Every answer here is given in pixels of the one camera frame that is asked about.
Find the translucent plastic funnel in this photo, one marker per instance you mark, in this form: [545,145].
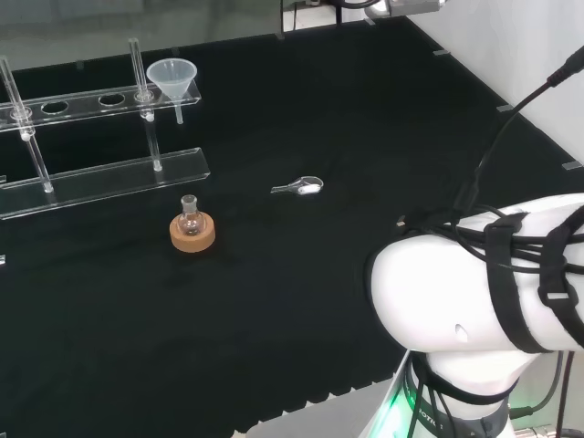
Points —
[172,75]

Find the clear acrylic funnel stand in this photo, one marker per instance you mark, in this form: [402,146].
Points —
[109,180]

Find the black bench cloth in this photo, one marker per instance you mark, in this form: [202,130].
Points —
[283,283]

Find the small round-bottom glass flask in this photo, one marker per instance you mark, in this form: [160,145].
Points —
[189,222]

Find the clear cloth edge clip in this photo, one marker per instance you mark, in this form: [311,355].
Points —
[573,165]
[504,108]
[441,53]

